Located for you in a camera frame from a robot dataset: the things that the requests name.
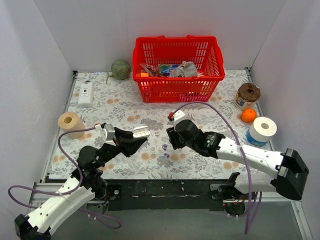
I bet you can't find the white earbud charging case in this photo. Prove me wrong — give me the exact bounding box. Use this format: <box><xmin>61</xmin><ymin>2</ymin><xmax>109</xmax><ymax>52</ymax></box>
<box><xmin>132</xmin><ymin>125</ymin><xmax>151</xmax><ymax>139</ymax></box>

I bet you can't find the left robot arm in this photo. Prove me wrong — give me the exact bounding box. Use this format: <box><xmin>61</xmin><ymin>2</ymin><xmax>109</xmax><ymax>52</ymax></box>
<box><xmin>14</xmin><ymin>123</ymin><xmax>150</xmax><ymax>240</ymax></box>

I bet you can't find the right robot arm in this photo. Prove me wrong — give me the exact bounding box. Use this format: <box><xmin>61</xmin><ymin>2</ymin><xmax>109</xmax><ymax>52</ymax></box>
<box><xmin>166</xmin><ymin>119</ymin><xmax>309</xmax><ymax>201</ymax></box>

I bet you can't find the floral patterned table mat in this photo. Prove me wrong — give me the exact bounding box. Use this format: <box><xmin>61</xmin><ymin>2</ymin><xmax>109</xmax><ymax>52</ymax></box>
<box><xmin>48</xmin><ymin>69</ymin><xmax>280</xmax><ymax>180</ymax></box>

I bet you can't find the beige paper roll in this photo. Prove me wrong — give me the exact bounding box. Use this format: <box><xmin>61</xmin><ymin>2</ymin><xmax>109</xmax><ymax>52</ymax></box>
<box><xmin>57</xmin><ymin>111</ymin><xmax>86</xmax><ymax>132</ymax></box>

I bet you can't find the orange fruit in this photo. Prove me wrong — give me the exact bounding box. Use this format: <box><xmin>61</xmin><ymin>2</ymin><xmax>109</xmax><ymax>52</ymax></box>
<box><xmin>241</xmin><ymin>108</ymin><xmax>257</xmax><ymax>123</ymax></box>

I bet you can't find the white rectangular device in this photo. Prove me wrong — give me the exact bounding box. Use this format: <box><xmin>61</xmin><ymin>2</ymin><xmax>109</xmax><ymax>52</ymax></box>
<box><xmin>77</xmin><ymin>81</ymin><xmax>94</xmax><ymax>108</ymax></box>

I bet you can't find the white toilet paper roll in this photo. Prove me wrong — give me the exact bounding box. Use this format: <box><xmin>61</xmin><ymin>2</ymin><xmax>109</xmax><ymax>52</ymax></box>
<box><xmin>249</xmin><ymin>116</ymin><xmax>277</xmax><ymax>143</ymax></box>

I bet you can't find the brown lidded jar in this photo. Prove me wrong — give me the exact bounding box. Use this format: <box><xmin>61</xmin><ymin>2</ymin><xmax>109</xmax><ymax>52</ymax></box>
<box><xmin>234</xmin><ymin>82</ymin><xmax>261</xmax><ymax>110</ymax></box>

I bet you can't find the green melon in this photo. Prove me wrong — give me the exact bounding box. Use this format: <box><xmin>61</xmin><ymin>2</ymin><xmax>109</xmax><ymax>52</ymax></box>
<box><xmin>111</xmin><ymin>59</ymin><xmax>131</xmax><ymax>80</ymax></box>

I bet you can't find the crumpled grey bag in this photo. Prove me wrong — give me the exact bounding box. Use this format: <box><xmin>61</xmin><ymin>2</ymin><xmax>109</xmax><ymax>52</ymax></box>
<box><xmin>169</xmin><ymin>61</ymin><xmax>198</xmax><ymax>78</ymax></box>

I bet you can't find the red plastic shopping basket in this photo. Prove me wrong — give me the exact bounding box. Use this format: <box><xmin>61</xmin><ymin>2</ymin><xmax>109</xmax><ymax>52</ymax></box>
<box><xmin>132</xmin><ymin>35</ymin><xmax>225</xmax><ymax>103</ymax></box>

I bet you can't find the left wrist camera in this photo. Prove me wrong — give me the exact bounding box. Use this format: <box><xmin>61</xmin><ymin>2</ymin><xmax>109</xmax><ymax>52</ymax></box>
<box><xmin>94</xmin><ymin>123</ymin><xmax>116</xmax><ymax>146</ymax></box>

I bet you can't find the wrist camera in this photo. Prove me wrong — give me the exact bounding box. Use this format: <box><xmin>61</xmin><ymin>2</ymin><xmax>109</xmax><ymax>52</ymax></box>
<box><xmin>94</xmin><ymin>123</ymin><xmax>116</xmax><ymax>146</ymax></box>
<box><xmin>168</xmin><ymin>110</ymin><xmax>187</xmax><ymax>128</ymax></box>

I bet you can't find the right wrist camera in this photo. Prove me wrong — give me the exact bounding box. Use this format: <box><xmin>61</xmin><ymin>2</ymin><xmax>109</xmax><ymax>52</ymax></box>
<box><xmin>168</xmin><ymin>110</ymin><xmax>187</xmax><ymax>128</ymax></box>

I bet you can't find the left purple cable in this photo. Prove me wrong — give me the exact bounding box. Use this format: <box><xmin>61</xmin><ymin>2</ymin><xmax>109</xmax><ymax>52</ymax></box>
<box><xmin>7</xmin><ymin>124</ymin><xmax>122</xmax><ymax>230</ymax></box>

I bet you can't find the purple cable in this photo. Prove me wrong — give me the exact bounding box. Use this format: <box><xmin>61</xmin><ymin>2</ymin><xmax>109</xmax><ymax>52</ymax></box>
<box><xmin>7</xmin><ymin>124</ymin><xmax>122</xmax><ymax>230</ymax></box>
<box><xmin>172</xmin><ymin>101</ymin><xmax>263</xmax><ymax>235</ymax></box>

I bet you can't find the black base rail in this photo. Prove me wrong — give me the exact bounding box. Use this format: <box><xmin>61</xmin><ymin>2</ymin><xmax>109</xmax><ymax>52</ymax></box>
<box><xmin>74</xmin><ymin>178</ymin><xmax>256</xmax><ymax>212</ymax></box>

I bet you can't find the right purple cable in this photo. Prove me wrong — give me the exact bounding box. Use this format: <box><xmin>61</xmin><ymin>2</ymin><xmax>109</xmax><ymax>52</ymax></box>
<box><xmin>172</xmin><ymin>101</ymin><xmax>263</xmax><ymax>235</ymax></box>

